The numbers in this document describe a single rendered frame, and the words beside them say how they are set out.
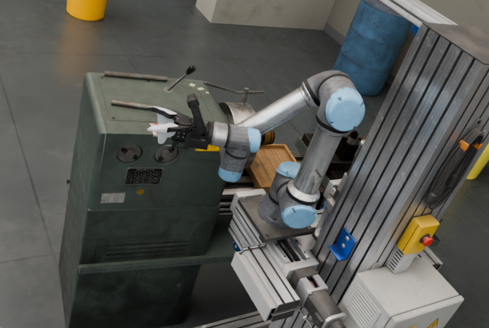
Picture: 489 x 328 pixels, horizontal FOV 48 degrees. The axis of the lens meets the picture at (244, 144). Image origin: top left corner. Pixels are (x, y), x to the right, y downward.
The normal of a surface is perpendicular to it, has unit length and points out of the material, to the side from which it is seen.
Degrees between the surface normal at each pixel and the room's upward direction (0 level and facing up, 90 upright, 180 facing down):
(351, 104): 83
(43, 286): 0
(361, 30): 90
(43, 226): 0
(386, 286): 0
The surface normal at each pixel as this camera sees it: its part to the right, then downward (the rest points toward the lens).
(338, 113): 0.16, 0.46
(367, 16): -0.74, 0.18
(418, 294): 0.27, -0.80
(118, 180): 0.34, 0.60
